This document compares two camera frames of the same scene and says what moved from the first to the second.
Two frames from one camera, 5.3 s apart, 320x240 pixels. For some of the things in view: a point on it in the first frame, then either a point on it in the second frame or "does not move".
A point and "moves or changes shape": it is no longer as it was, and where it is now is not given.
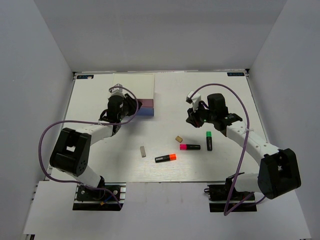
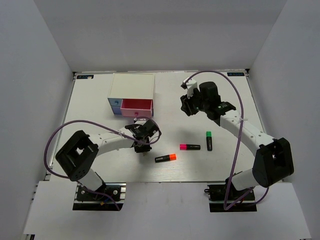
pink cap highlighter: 184,147 does not move
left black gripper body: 129,107 -> 144,148
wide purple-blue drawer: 146,111 moves or changes shape
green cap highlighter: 209,140 does not move
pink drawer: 146,102 moves or changes shape
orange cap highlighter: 170,157 does not move
